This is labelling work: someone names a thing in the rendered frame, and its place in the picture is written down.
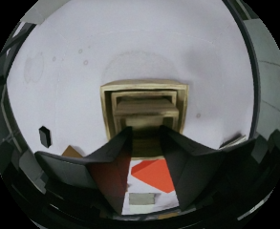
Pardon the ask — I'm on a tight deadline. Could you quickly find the grey open bin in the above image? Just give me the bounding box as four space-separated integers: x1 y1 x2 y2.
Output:
220 135 247 149

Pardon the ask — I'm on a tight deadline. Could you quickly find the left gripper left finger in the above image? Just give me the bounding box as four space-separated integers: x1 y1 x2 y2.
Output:
34 126 133 218

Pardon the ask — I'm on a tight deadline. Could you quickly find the red flat rectangular slab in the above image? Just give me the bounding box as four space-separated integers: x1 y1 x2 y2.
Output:
131 159 175 193

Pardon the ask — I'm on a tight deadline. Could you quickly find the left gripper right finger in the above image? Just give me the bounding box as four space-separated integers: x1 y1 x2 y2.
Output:
159 125 256 212

